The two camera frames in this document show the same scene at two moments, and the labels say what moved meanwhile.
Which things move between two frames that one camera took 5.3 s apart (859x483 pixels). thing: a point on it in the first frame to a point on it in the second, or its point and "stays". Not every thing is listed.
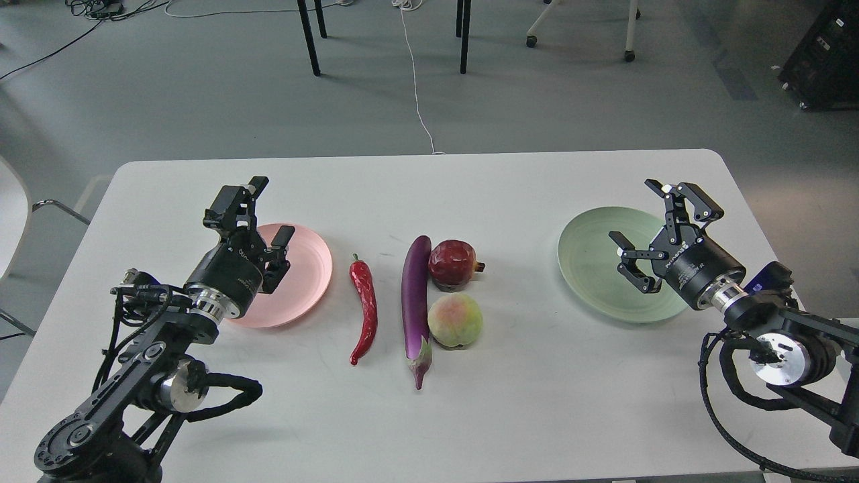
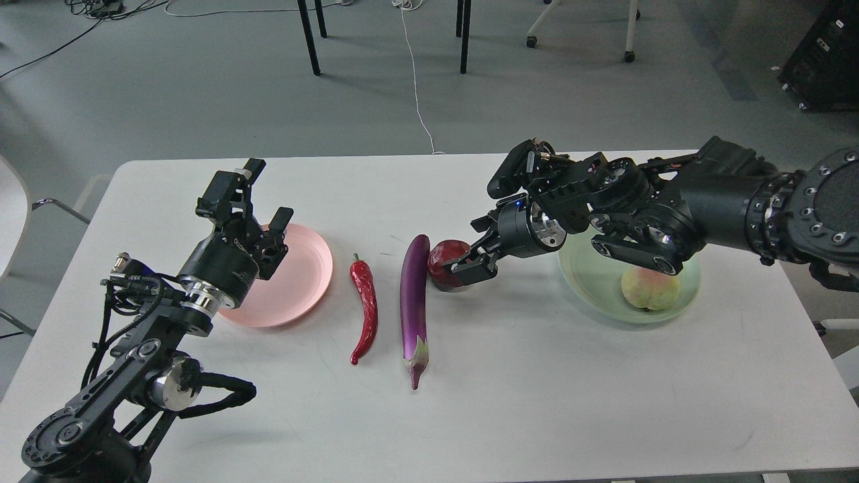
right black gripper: x=699 y=270 to x=525 y=229
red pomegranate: x=451 y=265 stays
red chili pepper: x=363 y=277 stays
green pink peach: x=454 y=320 to x=647 y=288
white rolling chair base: x=634 y=13 stays
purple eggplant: x=416 y=273 stays
